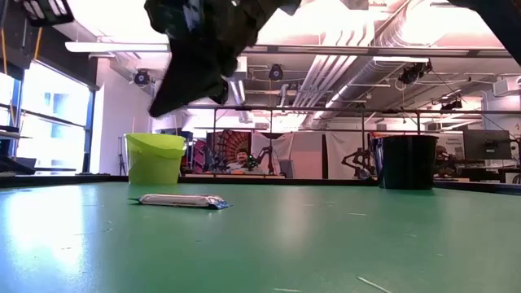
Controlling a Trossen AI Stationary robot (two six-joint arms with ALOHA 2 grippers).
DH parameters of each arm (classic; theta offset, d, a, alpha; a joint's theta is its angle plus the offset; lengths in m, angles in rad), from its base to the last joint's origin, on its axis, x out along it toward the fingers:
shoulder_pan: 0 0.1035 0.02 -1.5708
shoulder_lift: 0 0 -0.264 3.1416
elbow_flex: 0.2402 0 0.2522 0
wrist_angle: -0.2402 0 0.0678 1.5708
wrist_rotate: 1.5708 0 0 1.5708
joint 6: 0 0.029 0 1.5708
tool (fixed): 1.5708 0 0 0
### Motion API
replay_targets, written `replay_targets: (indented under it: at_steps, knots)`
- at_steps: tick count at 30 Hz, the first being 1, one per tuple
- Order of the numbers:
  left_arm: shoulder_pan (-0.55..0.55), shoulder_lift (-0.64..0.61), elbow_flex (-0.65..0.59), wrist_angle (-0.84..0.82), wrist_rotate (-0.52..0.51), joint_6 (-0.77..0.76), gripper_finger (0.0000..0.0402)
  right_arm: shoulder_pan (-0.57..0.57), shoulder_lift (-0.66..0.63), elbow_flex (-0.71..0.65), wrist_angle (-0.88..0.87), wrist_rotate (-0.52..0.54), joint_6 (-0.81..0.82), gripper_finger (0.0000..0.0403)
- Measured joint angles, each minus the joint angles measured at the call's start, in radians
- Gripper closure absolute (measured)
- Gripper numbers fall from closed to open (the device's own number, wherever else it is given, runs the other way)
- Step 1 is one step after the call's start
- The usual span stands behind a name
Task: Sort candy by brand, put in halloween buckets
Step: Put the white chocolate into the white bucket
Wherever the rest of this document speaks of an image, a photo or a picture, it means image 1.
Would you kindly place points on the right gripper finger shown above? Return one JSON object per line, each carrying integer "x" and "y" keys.
{"x": 187, "y": 81}
{"x": 221, "y": 91}

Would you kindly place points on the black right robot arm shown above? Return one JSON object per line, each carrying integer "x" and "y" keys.
{"x": 500, "y": 24}

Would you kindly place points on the black hanging spotlight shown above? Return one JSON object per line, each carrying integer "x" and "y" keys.
{"x": 276, "y": 72}
{"x": 141, "y": 77}

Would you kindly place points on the red patterned tapestry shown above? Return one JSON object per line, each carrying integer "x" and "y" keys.
{"x": 228, "y": 142}

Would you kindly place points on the person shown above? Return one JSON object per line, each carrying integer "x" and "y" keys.
{"x": 243, "y": 160}

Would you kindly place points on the long white light bar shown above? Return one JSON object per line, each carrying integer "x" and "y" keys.
{"x": 122, "y": 47}

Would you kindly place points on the white hanging cloth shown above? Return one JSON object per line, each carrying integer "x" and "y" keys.
{"x": 281, "y": 144}
{"x": 338, "y": 148}
{"x": 307, "y": 154}

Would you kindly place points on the lime green plastic bucket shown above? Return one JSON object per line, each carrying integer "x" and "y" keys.
{"x": 154, "y": 163}

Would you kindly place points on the white blue Hershey's bar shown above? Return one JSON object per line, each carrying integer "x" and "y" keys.
{"x": 179, "y": 200}

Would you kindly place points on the large bright window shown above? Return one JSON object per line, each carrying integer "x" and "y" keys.
{"x": 53, "y": 122}

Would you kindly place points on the black plastic bucket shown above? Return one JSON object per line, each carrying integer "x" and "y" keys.
{"x": 407, "y": 163}

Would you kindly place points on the black background monitor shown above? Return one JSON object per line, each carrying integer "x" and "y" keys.
{"x": 486, "y": 144}

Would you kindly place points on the black metal rack frame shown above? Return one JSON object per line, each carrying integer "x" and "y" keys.
{"x": 285, "y": 109}

